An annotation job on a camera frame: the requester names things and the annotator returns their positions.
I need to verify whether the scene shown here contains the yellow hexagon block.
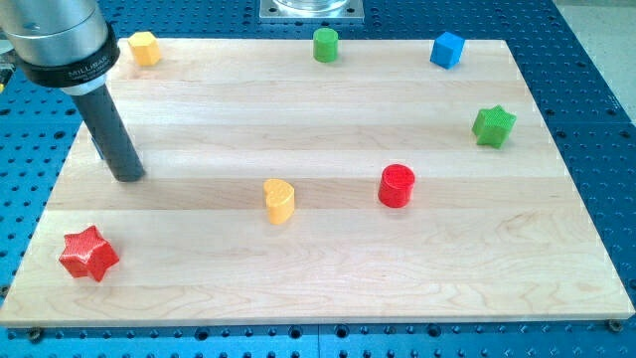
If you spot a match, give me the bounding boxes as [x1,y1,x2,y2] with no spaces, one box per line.
[127,31,162,67]

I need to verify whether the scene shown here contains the blue cube block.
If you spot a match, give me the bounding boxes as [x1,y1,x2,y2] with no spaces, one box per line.
[429,32,465,70]

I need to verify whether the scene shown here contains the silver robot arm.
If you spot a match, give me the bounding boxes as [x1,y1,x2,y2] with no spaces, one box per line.
[1,0,120,96]

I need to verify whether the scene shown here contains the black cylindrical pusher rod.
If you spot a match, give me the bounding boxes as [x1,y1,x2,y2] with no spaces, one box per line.
[72,86,145,182]

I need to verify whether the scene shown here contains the red star block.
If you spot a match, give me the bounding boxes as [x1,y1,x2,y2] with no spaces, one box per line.
[59,226,119,282]

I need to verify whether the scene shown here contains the red cylinder block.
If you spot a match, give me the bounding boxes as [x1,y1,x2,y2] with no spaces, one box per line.
[378,164,415,208]

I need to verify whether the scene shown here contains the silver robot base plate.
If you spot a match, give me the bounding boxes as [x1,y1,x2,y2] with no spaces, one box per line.
[257,0,365,23]

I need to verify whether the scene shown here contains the yellow heart block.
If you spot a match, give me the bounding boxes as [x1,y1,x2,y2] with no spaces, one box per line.
[263,178,295,225]

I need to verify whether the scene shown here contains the green star block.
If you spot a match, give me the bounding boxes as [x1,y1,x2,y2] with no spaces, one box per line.
[472,105,517,149]

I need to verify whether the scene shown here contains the wooden board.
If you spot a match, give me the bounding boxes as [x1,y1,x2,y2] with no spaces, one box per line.
[1,38,634,327]

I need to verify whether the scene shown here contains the green cylinder block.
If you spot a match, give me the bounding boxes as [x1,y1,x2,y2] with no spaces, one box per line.
[312,28,339,63]

